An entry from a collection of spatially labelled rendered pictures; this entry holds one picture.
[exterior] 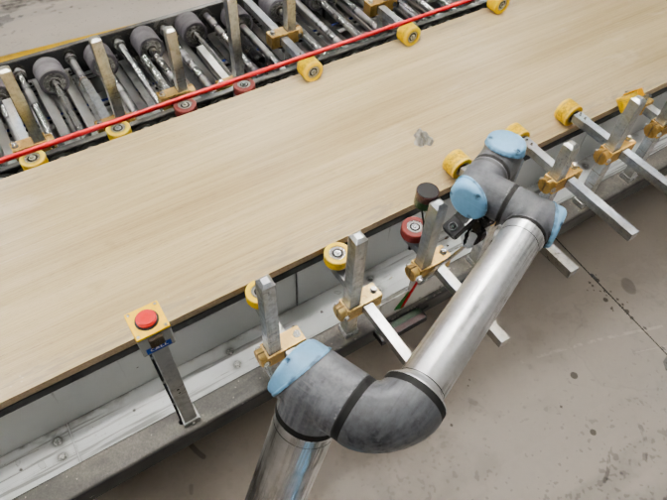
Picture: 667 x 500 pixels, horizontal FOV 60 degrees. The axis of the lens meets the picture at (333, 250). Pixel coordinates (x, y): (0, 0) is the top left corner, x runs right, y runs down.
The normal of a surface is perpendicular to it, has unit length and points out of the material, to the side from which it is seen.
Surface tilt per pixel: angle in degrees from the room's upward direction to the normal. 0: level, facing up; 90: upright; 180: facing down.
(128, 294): 0
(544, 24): 0
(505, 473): 0
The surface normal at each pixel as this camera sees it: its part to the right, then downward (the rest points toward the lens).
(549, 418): 0.04, -0.60
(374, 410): 0.03, -0.39
